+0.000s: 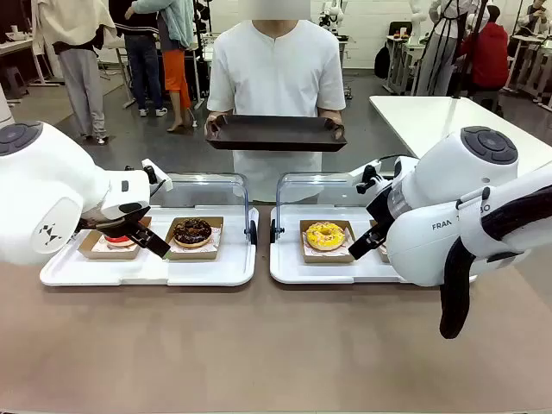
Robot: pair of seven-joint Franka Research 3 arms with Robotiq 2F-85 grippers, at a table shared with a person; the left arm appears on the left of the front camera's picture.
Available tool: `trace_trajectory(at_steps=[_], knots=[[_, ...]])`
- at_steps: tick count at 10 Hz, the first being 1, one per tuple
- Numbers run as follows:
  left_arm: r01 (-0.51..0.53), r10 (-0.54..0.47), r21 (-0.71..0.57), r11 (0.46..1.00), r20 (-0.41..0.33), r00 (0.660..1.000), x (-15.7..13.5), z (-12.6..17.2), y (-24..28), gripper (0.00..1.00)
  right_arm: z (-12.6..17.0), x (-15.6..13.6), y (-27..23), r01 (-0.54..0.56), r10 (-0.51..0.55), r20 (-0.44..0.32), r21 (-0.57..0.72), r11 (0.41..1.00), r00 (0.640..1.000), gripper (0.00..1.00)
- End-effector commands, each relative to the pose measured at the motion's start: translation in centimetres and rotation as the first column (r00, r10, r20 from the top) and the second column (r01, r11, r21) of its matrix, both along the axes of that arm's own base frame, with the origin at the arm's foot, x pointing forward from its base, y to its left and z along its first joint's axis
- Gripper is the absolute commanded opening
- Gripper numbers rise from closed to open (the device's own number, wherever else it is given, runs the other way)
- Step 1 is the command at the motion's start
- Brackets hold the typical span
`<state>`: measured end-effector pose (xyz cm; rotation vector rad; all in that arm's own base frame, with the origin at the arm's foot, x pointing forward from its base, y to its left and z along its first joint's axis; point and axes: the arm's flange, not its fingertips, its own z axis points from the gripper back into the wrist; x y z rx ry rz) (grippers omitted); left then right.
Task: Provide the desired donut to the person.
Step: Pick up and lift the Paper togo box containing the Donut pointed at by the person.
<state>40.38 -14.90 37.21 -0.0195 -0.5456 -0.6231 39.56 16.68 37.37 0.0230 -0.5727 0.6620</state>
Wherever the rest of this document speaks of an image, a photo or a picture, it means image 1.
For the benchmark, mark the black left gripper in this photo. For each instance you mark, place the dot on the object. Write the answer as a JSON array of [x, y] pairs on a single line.
[[116, 217]]

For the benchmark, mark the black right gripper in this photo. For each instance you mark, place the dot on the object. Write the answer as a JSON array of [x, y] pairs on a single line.
[[381, 207]]

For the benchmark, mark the cardboard box of chocolate donut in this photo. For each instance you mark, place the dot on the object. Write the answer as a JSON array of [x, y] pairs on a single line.
[[172, 253]]

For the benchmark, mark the red glazed donut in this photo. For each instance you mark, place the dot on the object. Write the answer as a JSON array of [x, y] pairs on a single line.
[[116, 241]]

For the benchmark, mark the chocolate glazed donut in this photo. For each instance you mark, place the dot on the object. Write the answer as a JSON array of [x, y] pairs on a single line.
[[192, 232]]

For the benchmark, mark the cardboard box of red donut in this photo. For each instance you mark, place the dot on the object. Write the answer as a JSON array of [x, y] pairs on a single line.
[[92, 250]]

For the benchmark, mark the dark brown serving tray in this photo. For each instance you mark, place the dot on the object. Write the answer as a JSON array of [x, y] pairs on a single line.
[[276, 133]]

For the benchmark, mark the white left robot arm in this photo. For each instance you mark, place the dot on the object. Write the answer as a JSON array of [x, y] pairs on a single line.
[[39, 185]]

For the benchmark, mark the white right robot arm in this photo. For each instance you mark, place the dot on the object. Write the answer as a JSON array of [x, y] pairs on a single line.
[[440, 202]]

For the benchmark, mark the sprinkled chocolate donut in box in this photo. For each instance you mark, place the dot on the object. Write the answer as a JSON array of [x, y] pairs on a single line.
[[382, 254]]

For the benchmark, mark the cardboard box of yellow donut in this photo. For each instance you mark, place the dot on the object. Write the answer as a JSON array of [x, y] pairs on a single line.
[[328, 258]]

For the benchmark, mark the yellow sprinkled donut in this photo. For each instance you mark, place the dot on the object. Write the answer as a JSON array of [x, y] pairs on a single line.
[[324, 239]]

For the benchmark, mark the person in white shirt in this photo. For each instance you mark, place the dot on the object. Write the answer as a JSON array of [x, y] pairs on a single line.
[[276, 69]]

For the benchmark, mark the person's left hand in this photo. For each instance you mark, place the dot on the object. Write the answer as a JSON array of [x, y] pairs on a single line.
[[335, 123]]

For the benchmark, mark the person's right hand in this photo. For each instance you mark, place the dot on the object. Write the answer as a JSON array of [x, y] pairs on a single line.
[[213, 123]]

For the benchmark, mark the white display tray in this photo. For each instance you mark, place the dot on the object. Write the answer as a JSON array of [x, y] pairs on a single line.
[[289, 267], [194, 269]]

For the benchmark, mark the clear hinged display lid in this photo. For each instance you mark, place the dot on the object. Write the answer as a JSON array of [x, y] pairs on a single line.
[[319, 190], [207, 190]]

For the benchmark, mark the white side table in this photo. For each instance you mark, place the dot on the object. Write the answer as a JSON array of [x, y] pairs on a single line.
[[431, 116]]

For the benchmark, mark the bystander in orange skirt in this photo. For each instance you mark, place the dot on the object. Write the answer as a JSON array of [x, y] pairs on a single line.
[[177, 64]]

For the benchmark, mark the bystander in dark jeans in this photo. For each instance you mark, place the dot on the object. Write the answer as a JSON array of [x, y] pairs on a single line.
[[144, 60]]

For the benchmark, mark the bystander in beige cloak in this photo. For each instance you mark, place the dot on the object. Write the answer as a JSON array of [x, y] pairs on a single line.
[[77, 52]]

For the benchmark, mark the bystander in black apron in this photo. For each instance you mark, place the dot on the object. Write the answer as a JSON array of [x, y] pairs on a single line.
[[437, 47]]

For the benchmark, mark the grey plastic stool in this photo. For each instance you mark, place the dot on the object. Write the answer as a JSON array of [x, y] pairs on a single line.
[[13, 82]]

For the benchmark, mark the bystander in red sweater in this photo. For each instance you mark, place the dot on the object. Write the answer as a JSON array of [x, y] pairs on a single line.
[[489, 52]]

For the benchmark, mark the small white background robot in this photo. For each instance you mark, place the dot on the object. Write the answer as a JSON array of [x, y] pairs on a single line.
[[332, 13]]

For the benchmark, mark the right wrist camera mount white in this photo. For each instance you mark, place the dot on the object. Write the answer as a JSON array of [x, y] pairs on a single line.
[[368, 177]]

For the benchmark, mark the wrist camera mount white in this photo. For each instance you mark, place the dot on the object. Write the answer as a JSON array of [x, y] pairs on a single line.
[[157, 174], [368, 177]]

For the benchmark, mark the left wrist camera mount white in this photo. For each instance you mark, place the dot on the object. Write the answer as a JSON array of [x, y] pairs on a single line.
[[157, 174]]

